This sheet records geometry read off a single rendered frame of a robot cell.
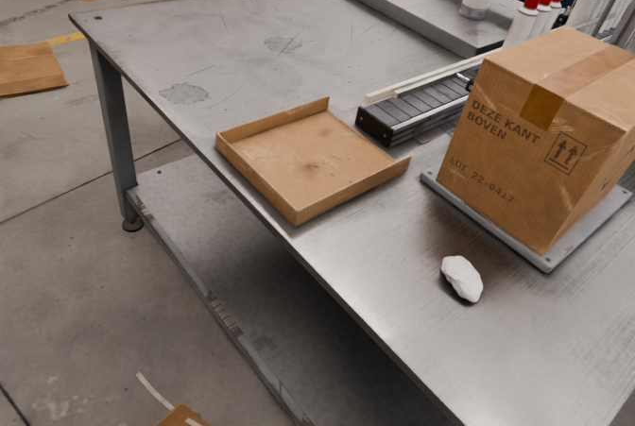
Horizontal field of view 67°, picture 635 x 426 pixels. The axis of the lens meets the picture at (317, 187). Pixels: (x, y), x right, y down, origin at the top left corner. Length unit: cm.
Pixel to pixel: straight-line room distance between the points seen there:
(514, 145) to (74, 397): 135
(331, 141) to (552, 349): 57
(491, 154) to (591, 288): 29
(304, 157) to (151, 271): 100
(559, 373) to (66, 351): 138
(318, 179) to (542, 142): 40
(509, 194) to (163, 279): 128
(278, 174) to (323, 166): 10
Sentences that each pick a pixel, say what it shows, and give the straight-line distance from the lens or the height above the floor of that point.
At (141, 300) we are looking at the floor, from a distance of 178.
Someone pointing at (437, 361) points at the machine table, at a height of 83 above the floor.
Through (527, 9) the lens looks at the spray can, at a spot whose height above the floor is 105.
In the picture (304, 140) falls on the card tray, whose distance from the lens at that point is 104.
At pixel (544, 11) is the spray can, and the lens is 145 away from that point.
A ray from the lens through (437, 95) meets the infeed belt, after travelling 122.
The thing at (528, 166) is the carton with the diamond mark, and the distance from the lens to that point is 87.
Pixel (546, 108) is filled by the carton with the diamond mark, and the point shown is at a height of 109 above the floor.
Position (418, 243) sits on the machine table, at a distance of 88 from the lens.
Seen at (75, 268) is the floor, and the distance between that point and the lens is 191.
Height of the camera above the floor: 144
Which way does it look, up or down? 41 degrees down
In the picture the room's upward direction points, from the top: 10 degrees clockwise
